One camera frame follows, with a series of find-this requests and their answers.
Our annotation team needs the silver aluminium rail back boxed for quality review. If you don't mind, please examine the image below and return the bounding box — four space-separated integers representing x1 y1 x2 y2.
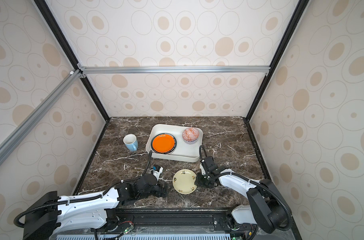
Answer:
81 66 270 74

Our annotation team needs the orange plate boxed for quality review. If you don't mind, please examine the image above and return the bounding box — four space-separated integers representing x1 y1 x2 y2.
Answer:
151 133 177 154

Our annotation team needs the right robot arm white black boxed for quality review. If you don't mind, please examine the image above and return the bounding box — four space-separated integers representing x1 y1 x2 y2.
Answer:
196 156 293 234

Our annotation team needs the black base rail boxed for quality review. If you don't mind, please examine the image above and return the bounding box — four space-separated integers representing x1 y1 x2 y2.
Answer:
88 209 303 240

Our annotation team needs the silver aluminium rail left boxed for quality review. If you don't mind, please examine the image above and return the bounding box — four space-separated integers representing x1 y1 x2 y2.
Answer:
0 70 81 166

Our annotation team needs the red patterned bowl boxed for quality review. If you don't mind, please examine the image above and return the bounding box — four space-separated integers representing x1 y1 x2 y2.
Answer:
182 127 200 144

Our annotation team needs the silver aluminium rail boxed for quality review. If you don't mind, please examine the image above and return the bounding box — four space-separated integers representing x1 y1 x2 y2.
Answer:
81 66 270 74
0 70 81 166

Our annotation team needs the white plastic bin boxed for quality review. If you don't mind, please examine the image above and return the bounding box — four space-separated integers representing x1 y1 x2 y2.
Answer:
146 124 203 163

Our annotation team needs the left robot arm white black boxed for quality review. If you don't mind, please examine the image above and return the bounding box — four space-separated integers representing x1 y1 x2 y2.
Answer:
13 165 169 240

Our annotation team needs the blue white mug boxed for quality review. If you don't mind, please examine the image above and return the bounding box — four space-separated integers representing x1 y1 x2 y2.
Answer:
123 134 139 152

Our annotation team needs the cream yellow plate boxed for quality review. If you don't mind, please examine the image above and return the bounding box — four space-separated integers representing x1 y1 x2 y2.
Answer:
173 169 197 195

